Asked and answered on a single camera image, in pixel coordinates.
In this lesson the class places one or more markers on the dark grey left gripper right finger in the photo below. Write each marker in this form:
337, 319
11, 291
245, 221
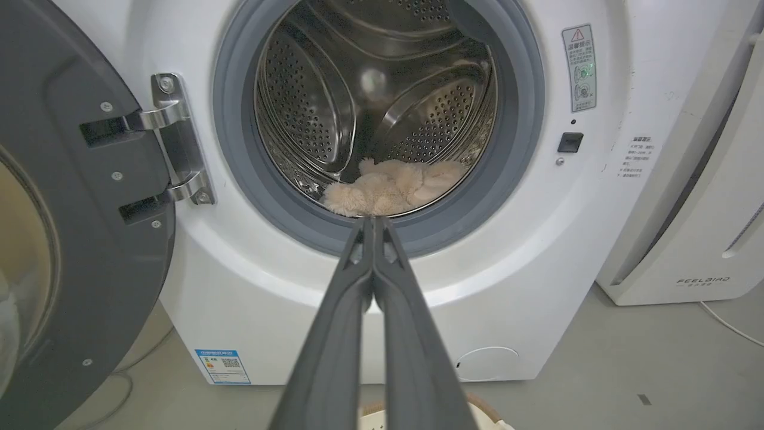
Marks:
418, 352

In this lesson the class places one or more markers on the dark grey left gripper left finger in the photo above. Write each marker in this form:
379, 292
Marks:
334, 346

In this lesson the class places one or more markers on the beige plush toy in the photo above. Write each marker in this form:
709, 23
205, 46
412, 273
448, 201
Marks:
391, 188

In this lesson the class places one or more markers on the white front-load washing machine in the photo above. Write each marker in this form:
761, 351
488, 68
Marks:
537, 227

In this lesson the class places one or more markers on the grey washing machine door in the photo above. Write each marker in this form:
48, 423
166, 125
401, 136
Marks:
77, 209

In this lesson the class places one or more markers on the metal door hinge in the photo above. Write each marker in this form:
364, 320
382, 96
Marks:
176, 140

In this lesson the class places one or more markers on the white air purifier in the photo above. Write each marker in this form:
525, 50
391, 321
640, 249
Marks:
698, 197

